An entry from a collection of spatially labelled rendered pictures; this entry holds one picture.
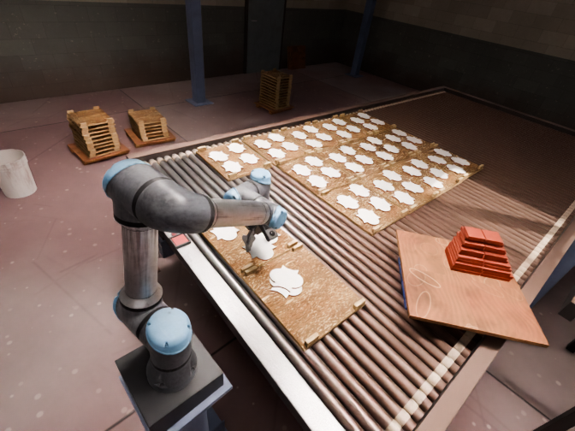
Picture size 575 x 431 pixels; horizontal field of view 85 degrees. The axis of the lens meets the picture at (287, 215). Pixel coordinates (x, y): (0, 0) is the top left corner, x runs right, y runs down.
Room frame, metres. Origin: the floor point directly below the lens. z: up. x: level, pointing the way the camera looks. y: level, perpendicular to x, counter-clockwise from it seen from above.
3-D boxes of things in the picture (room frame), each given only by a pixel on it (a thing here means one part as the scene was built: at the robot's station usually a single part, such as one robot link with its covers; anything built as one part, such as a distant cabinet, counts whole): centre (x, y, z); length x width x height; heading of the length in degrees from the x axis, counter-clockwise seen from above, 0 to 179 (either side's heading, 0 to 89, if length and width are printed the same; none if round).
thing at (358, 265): (1.37, -0.08, 0.90); 1.95 x 0.05 x 0.05; 45
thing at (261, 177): (0.96, 0.12, 1.36); 0.09 x 0.08 x 0.11; 147
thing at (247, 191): (0.87, 0.16, 1.36); 0.11 x 0.11 x 0.08; 57
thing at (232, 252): (1.14, 0.19, 0.93); 0.41 x 0.35 x 0.02; 46
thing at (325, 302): (0.85, -0.11, 0.93); 0.41 x 0.35 x 0.02; 44
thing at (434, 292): (0.95, -0.77, 1.03); 0.50 x 0.50 x 0.02; 85
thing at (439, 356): (1.30, -0.01, 0.90); 1.95 x 0.05 x 0.05; 45
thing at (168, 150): (3.10, -0.38, 0.90); 4.04 x 0.06 x 0.10; 135
